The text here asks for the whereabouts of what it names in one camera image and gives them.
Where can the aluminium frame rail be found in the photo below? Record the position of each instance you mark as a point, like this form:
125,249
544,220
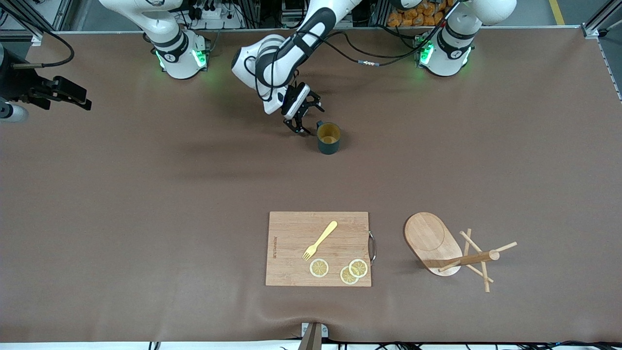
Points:
60,14
590,30

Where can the bag of orange buns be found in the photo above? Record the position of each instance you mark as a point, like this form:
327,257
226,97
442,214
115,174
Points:
413,14

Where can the grey electronics box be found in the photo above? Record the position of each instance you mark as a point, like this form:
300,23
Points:
291,9

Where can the bamboo cutting board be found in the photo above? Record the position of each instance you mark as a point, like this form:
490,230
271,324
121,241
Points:
291,243

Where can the white power strip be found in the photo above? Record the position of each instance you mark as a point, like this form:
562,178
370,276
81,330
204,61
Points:
214,14

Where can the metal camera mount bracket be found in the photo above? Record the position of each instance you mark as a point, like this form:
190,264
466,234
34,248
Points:
313,338

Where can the lemon slice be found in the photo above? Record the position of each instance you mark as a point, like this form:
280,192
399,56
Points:
346,277
358,268
319,268

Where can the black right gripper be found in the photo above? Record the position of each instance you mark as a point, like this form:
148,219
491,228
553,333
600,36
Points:
18,83

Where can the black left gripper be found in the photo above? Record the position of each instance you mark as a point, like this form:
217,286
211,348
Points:
308,106

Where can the wooden mug tree rack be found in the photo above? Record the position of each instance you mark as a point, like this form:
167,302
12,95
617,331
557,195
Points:
430,238

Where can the yellow plastic fork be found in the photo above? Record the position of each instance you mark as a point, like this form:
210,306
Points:
320,239

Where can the dark teal ribbed mug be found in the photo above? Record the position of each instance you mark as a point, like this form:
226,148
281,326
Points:
329,148

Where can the brown table cover mat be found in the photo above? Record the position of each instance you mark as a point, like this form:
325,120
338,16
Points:
146,218

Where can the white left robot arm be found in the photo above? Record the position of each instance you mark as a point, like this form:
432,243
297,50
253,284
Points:
272,58

